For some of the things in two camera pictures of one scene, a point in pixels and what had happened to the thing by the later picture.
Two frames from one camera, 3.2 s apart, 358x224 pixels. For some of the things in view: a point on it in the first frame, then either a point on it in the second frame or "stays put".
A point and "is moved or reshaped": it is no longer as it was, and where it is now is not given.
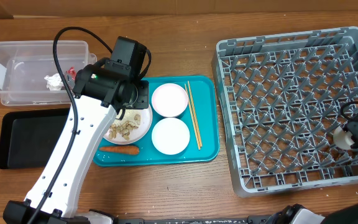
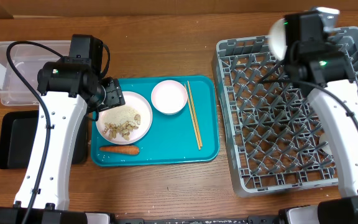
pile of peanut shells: [124, 128] stays put
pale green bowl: [170, 136] to [278, 38]
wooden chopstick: [194, 114] stays put
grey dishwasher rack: [281, 97] stays put
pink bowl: [169, 99] stays put
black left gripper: [143, 101] to [115, 96]
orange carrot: [130, 150] stays put
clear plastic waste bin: [25, 73] stays put
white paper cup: [342, 139] is moved or reshaped
